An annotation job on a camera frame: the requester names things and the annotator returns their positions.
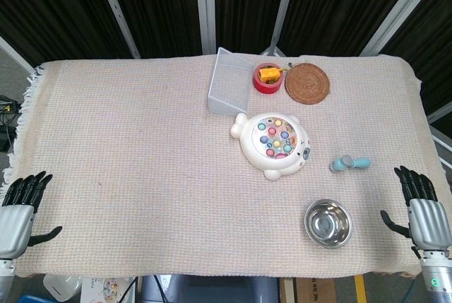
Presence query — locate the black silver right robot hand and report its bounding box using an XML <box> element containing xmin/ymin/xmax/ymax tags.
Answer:
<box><xmin>380</xmin><ymin>165</ymin><xmax>452</xmax><ymax>254</ymax></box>

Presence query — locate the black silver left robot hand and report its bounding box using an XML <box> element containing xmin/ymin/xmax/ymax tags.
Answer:
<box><xmin>0</xmin><ymin>171</ymin><xmax>64</xmax><ymax>260</ymax></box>

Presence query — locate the light blue toy hammer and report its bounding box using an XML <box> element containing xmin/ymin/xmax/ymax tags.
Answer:
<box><xmin>329</xmin><ymin>155</ymin><xmax>371</xmax><ymax>173</ymax></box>

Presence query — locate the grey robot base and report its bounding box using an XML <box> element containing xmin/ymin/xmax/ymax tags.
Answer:
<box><xmin>141</xmin><ymin>274</ymin><xmax>280</xmax><ymax>303</ymax></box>

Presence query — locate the white seal fishing toy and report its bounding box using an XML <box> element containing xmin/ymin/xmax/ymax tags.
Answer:
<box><xmin>230</xmin><ymin>112</ymin><xmax>311</xmax><ymax>181</ymax></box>

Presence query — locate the white plastic appliance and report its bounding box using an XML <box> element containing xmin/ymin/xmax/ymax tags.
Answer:
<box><xmin>42</xmin><ymin>273</ymin><xmax>84</xmax><ymax>303</ymax></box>

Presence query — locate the stainless steel bowl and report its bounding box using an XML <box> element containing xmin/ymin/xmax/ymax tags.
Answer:
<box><xmin>304</xmin><ymin>199</ymin><xmax>353</xmax><ymax>249</ymax></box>

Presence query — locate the colourful printed toy box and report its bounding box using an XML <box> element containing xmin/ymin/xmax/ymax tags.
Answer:
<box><xmin>81</xmin><ymin>276</ymin><xmax>138</xmax><ymax>303</ymax></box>

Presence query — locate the beige woven tablecloth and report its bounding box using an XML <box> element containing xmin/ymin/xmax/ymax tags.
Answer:
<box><xmin>1</xmin><ymin>54</ymin><xmax>446</xmax><ymax>279</ymax></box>

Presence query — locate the brown cardboard box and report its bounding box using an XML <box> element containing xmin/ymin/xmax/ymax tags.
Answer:
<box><xmin>278</xmin><ymin>276</ymin><xmax>337</xmax><ymax>303</ymax></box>

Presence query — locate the brown woven rattan coaster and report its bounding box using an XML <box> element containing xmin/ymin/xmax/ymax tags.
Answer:
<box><xmin>284</xmin><ymin>63</ymin><xmax>331</xmax><ymax>105</ymax></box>

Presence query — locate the red round tin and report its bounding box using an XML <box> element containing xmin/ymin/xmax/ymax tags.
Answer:
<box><xmin>252</xmin><ymin>63</ymin><xmax>285</xmax><ymax>95</ymax></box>

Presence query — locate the black cable bundle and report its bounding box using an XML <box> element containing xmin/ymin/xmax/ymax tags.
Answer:
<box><xmin>0</xmin><ymin>95</ymin><xmax>23</xmax><ymax>152</ymax></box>

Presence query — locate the slanted aluminium frame post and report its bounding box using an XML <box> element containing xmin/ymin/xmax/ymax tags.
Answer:
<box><xmin>92</xmin><ymin>0</ymin><xmax>141</xmax><ymax>59</ymax></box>
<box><xmin>261</xmin><ymin>0</ymin><xmax>300</xmax><ymax>57</ymax></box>
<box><xmin>0</xmin><ymin>36</ymin><xmax>36</xmax><ymax>74</ymax></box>
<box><xmin>360</xmin><ymin>0</ymin><xmax>443</xmax><ymax>57</ymax></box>
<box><xmin>426</xmin><ymin>100</ymin><xmax>452</xmax><ymax>126</ymax></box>

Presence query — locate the white wire mesh basket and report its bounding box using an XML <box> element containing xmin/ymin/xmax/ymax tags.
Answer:
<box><xmin>207</xmin><ymin>47</ymin><xmax>252</xmax><ymax>117</ymax></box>

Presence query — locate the wide upright aluminium frame post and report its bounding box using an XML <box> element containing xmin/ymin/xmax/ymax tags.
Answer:
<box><xmin>194</xmin><ymin>0</ymin><xmax>217</xmax><ymax>55</ymax></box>

